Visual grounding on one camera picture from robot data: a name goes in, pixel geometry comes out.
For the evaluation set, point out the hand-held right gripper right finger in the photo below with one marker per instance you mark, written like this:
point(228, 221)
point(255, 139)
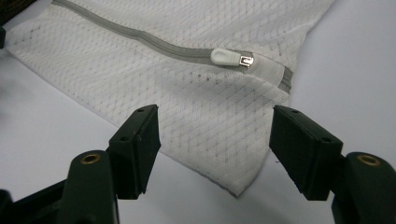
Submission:
point(305, 152)

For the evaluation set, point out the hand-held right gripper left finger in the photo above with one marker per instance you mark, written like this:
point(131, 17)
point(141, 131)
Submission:
point(137, 149)

